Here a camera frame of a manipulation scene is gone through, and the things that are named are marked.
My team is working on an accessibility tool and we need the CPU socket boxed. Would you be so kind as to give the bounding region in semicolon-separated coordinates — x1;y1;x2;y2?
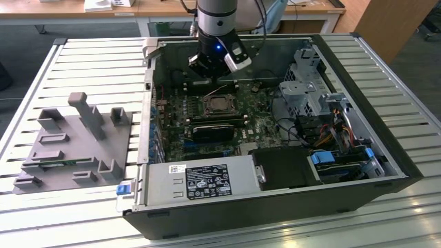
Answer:
201;94;243;117

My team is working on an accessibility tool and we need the black open PC case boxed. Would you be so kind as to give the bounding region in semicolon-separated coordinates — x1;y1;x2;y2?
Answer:
123;32;425;241

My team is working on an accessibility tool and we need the black office chair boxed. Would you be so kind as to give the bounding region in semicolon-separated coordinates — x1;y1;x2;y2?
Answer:
420;15;441;42

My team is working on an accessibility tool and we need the wooden cabinet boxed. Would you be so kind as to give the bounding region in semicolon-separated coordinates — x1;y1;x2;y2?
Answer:
333;0;436;65

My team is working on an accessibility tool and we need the silver power supply unit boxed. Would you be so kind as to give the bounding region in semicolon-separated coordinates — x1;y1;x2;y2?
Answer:
132;154;263;212

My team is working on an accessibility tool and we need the silver CPU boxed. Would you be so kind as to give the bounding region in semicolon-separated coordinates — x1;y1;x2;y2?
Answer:
211;97;232;112

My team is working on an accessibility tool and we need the black white-rimmed wrist camera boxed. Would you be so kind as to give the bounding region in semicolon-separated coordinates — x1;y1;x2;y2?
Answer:
223;42;253;72

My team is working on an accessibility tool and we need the black graphics card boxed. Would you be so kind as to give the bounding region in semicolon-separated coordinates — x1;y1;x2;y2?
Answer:
191;123;236;143

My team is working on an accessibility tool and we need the hard disk in blue carrier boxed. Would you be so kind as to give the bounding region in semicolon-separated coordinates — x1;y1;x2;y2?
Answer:
309;150;372;181

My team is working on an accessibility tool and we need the small silver heatsink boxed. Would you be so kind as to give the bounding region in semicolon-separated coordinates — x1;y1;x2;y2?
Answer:
239;143;260;156

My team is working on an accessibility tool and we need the coloured wire bundle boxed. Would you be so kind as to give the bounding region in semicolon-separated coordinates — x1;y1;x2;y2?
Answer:
319;108;356;149

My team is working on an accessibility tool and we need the silver metal drive cage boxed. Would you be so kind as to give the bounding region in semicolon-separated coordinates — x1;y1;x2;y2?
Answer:
277;48;349;118

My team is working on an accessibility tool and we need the grey parts rack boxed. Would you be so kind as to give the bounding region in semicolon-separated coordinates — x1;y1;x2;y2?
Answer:
12;91;135;194

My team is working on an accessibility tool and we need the black plastic shroud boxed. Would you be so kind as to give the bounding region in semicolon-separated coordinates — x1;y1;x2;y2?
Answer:
251;148;327;192

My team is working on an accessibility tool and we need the green motherboard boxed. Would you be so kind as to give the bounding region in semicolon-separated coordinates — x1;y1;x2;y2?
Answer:
153;82;289;162

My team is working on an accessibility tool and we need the thin wire locking lever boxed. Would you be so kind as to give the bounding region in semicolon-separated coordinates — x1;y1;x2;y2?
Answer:
203;84;229;99

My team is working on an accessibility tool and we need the green RAM stick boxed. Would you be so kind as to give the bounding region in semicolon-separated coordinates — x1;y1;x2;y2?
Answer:
37;159;79;166

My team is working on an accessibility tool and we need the metal socket cover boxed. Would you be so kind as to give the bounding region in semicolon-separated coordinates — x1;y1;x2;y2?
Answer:
203;95;240;116

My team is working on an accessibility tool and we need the wooden desk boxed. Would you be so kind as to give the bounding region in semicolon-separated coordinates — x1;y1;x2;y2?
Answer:
0;0;348;37

